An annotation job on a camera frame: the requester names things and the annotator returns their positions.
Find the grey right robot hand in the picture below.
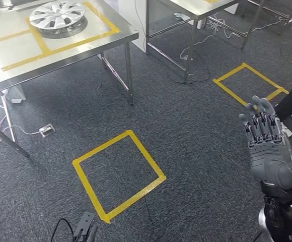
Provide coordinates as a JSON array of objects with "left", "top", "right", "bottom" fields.
[{"left": 239, "top": 96, "right": 292, "bottom": 191}]

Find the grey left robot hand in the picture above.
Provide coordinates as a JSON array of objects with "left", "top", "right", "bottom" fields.
[{"left": 87, "top": 223, "right": 99, "bottom": 242}]

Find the grey plastic wheel hubcap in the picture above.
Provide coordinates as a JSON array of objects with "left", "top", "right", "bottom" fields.
[{"left": 30, "top": 0, "right": 86, "bottom": 34}]

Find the steel workbench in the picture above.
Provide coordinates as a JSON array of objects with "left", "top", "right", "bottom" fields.
[
  {"left": 145, "top": 0, "right": 266, "bottom": 84},
  {"left": 0, "top": 0, "right": 140, "bottom": 159}
]

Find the yellow floor tape square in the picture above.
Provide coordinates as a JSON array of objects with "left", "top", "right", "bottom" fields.
[{"left": 72, "top": 129, "right": 167, "bottom": 224}]

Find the small yellow tape rectangle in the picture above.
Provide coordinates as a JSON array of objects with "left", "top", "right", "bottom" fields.
[{"left": 0, "top": 28, "right": 51, "bottom": 73}]

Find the large yellow tape rectangle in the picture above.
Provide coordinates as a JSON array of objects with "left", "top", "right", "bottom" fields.
[{"left": 25, "top": 1, "right": 121, "bottom": 57}]

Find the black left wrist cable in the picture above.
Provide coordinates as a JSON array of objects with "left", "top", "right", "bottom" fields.
[{"left": 51, "top": 218, "right": 75, "bottom": 242}]

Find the black floor cable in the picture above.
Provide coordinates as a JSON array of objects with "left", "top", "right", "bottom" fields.
[{"left": 165, "top": 50, "right": 211, "bottom": 85}]

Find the floor socket with white cable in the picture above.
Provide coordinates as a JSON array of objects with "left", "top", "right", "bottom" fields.
[{"left": 39, "top": 124, "right": 56, "bottom": 139}]

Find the white floor cable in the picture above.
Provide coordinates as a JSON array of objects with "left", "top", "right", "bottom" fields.
[
  {"left": 179, "top": 13, "right": 287, "bottom": 62},
  {"left": 0, "top": 115, "right": 42, "bottom": 142}
]

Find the steel table frame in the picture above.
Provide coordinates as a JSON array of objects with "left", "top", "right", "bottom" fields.
[{"left": 248, "top": 0, "right": 292, "bottom": 25}]

